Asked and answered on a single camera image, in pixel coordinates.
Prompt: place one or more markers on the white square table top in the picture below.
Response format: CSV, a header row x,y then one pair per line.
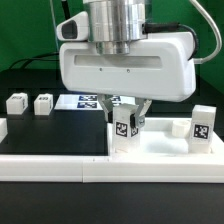
x,y
168,136

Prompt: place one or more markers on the white U-shaped obstacle fence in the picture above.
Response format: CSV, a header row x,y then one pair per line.
x,y
115,167

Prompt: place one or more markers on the white sheet with markers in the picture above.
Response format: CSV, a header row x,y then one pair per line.
x,y
87,102

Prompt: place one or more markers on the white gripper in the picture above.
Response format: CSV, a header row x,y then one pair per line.
x,y
159,67

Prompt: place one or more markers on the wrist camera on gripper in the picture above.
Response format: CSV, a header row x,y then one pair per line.
x,y
75,29

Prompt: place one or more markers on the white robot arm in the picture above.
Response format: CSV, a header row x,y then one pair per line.
x,y
110,49

